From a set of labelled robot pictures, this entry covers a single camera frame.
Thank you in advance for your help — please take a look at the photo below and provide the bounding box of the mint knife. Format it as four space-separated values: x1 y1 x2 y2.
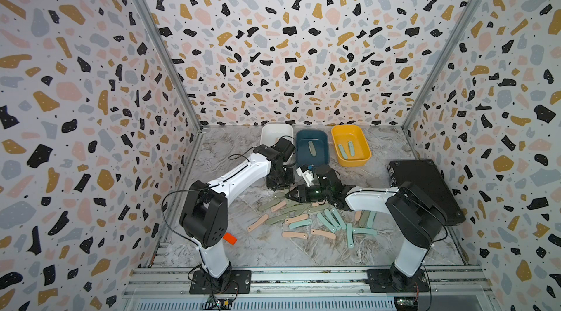
337 144 349 160
367 211 377 229
289 219 312 230

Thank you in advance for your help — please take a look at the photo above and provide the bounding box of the green knife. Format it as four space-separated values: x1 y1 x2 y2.
308 141 317 157

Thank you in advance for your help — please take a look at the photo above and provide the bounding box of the pink knife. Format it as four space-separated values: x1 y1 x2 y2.
247 214 269 232
282 231 308 239
311 229 337 240

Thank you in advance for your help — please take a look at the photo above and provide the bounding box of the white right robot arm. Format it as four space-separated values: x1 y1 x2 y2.
286 165 448 278

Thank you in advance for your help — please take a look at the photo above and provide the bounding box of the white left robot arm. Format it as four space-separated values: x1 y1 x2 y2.
178 137 295 281

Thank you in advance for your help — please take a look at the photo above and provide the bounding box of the dark teal storage box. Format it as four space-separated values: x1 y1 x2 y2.
296 129 330 166

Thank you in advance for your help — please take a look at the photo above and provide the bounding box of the white storage box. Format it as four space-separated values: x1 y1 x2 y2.
260 124 295 166

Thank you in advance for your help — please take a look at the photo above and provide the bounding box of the yellow storage box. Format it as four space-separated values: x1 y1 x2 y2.
331 125 372 167

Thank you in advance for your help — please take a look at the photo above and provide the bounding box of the mint knife vertical front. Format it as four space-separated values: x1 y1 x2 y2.
346 223 354 249

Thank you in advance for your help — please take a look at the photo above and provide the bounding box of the mint knife horizontal right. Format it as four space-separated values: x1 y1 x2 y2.
352 228 378 237

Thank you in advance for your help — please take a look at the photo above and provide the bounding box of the orange block large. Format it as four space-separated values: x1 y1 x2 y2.
223 232 238 245

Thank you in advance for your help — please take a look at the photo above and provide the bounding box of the black case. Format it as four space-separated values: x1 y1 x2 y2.
387 159 465 226

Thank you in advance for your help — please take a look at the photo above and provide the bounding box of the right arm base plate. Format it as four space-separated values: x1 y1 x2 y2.
366 267 430 293

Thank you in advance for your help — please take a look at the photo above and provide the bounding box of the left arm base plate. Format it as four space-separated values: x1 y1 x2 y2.
189 270 252 295

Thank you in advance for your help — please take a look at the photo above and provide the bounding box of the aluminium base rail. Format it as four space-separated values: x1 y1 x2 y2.
120 266 501 310

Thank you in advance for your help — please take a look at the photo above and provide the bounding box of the aluminium frame post left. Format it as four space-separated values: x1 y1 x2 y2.
131 0 203 134

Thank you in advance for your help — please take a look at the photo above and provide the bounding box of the aluminium frame post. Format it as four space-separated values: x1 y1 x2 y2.
131 0 203 134
401 0 482 135

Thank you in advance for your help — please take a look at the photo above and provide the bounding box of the aluminium frame post right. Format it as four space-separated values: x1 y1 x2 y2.
401 0 482 135

